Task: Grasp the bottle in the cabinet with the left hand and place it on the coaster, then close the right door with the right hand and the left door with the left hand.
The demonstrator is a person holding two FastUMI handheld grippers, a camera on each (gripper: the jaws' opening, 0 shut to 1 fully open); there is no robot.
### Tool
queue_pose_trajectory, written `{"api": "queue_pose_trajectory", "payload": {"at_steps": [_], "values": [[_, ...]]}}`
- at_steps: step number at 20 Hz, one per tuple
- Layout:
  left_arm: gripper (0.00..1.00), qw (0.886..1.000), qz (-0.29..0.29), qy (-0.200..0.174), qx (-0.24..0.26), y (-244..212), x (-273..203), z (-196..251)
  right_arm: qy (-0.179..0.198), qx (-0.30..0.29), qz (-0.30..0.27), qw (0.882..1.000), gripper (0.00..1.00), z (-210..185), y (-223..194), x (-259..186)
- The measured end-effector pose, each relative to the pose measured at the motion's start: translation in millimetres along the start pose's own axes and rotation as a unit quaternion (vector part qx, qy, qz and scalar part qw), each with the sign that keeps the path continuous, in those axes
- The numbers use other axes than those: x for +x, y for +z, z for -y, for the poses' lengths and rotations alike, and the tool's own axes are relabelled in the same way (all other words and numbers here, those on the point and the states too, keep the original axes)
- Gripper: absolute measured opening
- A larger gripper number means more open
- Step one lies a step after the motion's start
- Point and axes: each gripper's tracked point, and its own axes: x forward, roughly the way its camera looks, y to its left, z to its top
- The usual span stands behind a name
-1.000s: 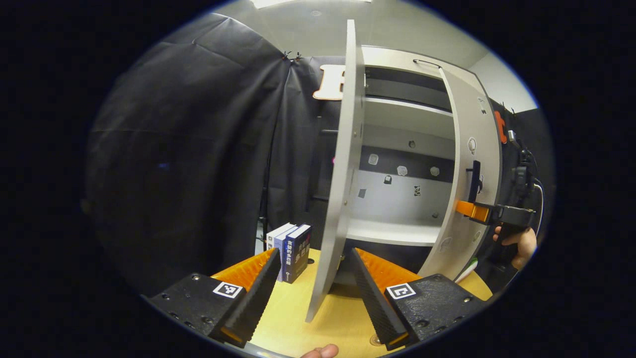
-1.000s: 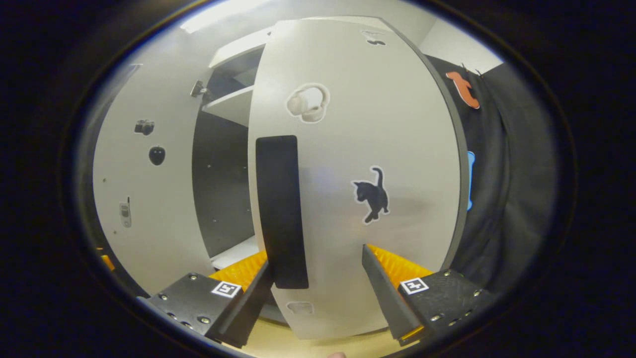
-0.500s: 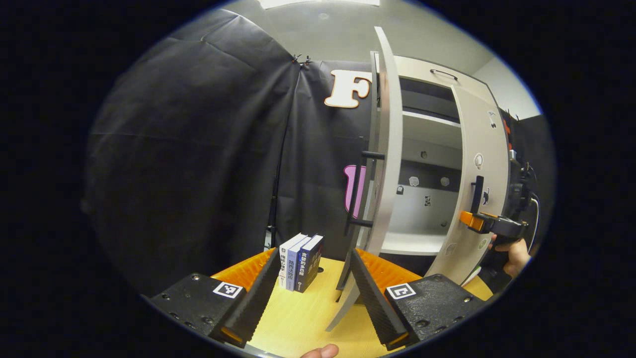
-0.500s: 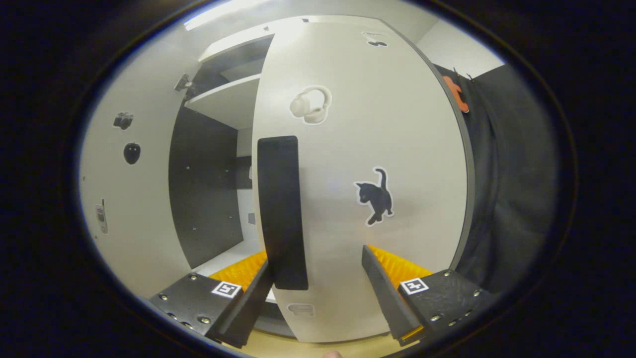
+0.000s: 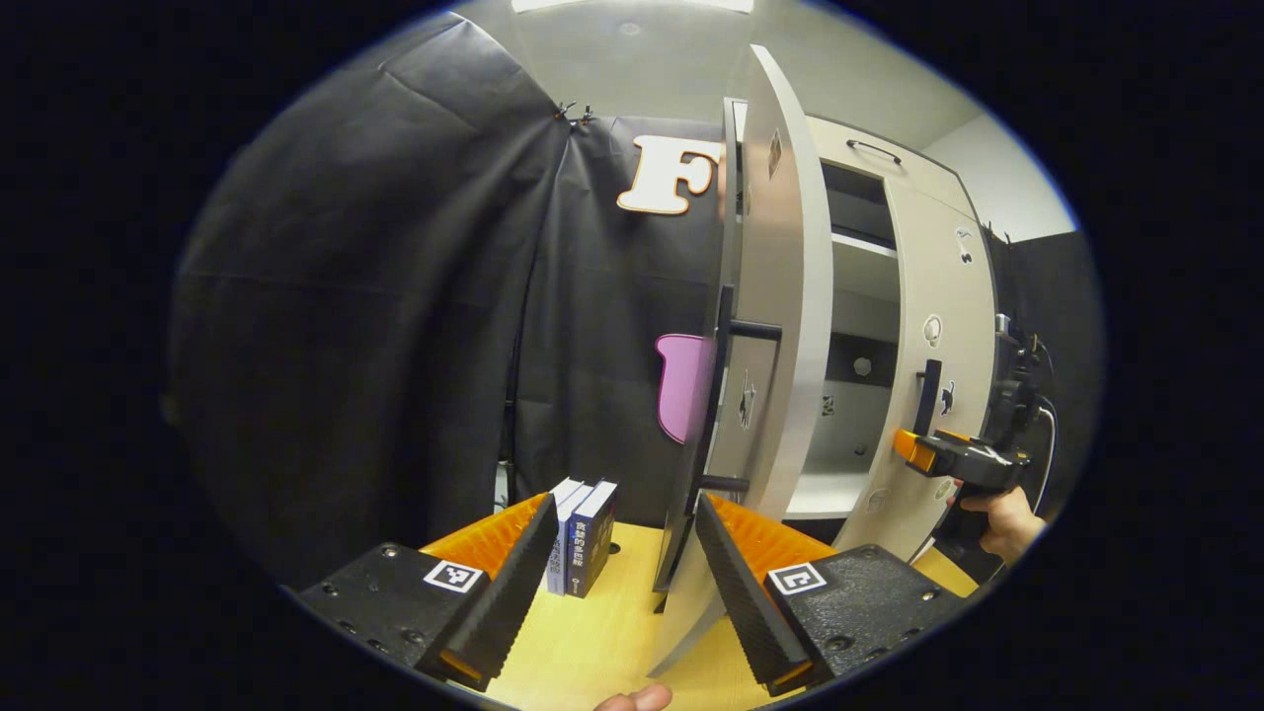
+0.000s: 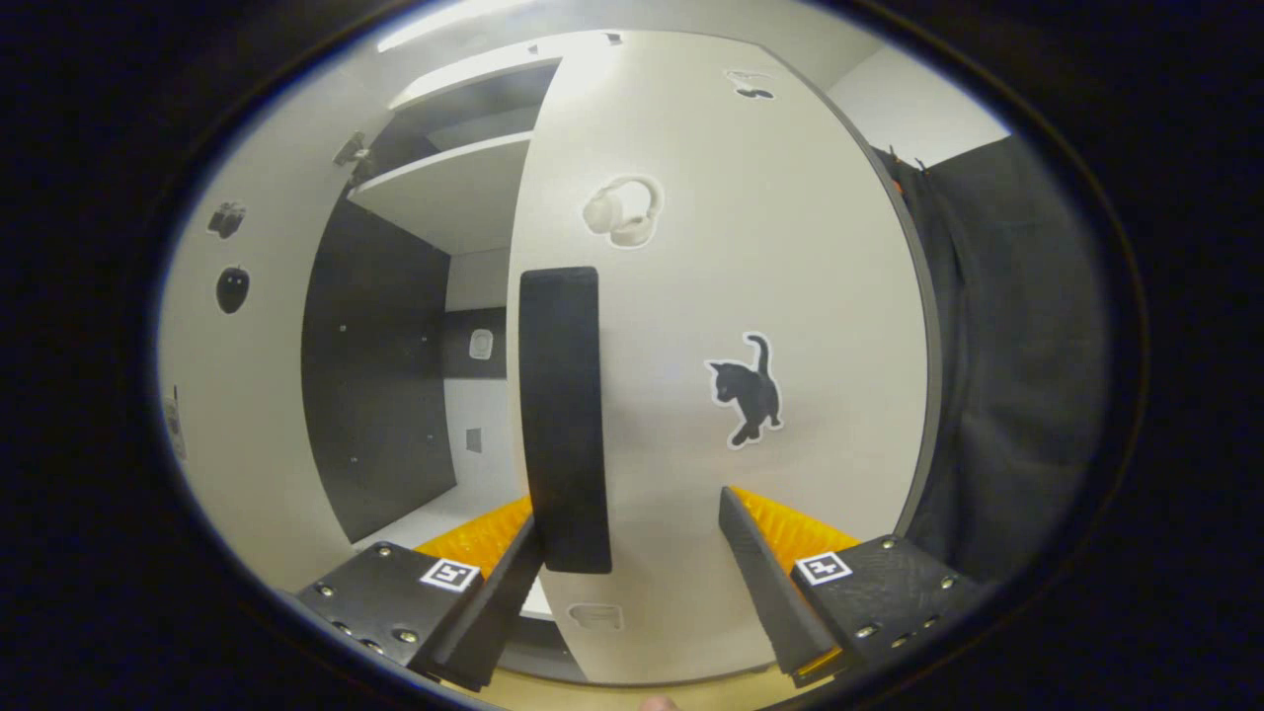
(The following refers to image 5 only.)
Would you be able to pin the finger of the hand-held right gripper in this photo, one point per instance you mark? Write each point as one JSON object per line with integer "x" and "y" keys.
{"x": 933, "y": 452}

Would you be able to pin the white door black cat sticker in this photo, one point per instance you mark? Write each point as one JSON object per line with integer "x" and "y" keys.
{"x": 956, "y": 286}

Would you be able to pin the white grey cabinet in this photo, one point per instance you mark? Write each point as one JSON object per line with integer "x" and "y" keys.
{"x": 861, "y": 296}

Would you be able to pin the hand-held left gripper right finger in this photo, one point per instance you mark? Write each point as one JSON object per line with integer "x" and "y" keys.
{"x": 746, "y": 602}

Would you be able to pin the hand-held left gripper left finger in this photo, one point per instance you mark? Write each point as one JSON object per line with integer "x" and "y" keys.
{"x": 499, "y": 592}

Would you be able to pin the white drawer front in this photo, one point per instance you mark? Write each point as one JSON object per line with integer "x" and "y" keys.
{"x": 889, "y": 173}

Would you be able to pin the metal cloth clip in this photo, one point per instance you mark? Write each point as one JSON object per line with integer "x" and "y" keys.
{"x": 576, "y": 112}

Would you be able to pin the blue white book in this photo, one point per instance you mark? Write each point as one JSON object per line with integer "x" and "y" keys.
{"x": 592, "y": 543}
{"x": 560, "y": 543}

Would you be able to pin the white cabinet shelf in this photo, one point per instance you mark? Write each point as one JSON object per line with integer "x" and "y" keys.
{"x": 867, "y": 245}

